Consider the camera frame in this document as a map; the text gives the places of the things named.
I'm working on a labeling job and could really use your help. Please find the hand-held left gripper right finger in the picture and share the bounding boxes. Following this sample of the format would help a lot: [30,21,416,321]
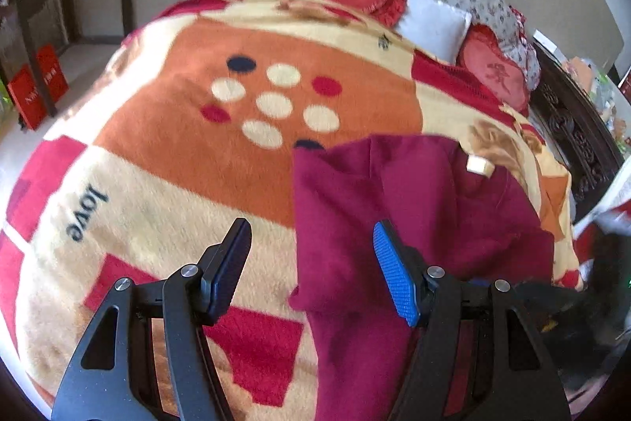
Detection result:
[372,220,573,421]

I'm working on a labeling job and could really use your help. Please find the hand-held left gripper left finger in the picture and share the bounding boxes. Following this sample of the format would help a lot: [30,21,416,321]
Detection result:
[52,218,253,421]

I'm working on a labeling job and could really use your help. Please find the maroon fleece pants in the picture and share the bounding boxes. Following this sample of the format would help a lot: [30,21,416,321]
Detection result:
[288,134,555,421]

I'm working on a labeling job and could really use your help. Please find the red cloth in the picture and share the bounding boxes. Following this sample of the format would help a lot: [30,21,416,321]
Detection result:
[574,204,631,276]

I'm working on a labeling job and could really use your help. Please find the printed orange red blanket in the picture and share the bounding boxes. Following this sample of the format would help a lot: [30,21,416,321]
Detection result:
[0,0,585,421]

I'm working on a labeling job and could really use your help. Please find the dark carved wooden headboard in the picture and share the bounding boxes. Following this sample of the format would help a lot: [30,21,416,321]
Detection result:
[530,31,627,219]

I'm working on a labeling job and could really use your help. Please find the pile of assorted packets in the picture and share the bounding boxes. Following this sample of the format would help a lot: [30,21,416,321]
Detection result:
[562,56,631,155]

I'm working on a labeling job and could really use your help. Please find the white pillow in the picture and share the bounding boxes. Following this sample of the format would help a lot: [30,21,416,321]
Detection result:
[394,0,474,62]

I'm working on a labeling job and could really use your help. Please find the red gift bag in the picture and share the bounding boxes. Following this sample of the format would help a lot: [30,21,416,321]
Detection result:
[7,63,55,131]
[35,45,69,103]

